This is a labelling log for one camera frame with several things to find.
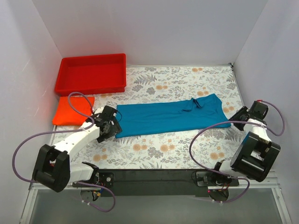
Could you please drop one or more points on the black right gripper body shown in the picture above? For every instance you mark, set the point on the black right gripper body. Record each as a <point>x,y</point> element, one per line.
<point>239,117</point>

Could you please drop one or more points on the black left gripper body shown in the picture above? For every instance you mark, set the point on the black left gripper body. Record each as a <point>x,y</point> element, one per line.
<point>113,130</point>

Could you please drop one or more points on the teal t shirt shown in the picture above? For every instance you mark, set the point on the teal t shirt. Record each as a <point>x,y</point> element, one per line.
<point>195,113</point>

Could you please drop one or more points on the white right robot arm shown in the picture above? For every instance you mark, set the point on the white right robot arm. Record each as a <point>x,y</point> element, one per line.
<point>256,154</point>

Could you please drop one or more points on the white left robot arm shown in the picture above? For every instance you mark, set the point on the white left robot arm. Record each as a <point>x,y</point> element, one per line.
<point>53,167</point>

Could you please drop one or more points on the folded orange t shirt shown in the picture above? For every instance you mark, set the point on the folded orange t shirt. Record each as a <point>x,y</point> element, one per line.
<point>66,116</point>

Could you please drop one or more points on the red plastic tray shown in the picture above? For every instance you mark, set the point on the red plastic tray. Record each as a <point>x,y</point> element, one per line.
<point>96,74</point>

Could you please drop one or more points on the floral patterned table mat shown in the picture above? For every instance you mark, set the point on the floral patterned table mat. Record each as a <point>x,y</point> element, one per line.
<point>169,150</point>

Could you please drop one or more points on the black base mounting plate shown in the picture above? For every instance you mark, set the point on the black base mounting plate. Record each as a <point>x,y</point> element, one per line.
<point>162,182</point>

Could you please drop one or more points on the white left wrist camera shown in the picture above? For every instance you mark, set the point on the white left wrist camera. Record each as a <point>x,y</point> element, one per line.
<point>98,110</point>

